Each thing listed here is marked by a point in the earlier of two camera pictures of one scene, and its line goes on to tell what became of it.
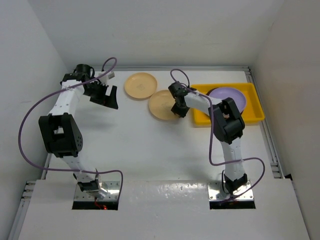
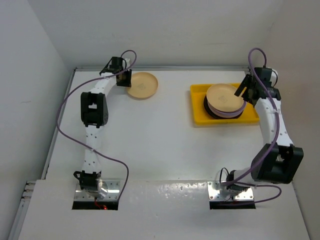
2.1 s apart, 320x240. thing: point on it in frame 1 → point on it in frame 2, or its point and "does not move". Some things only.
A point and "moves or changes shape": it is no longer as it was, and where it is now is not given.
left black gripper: x=109 y=101 → x=127 y=83
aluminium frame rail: x=18 y=227 does not move
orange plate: x=140 y=85 does not move
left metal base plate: x=112 y=186 does not move
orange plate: x=161 y=103 → x=222 y=97
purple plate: x=237 y=96 moves or changes shape
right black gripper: x=182 y=113 → x=243 y=85
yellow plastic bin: x=252 y=111 does not move
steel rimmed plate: x=209 y=90 moves or changes shape
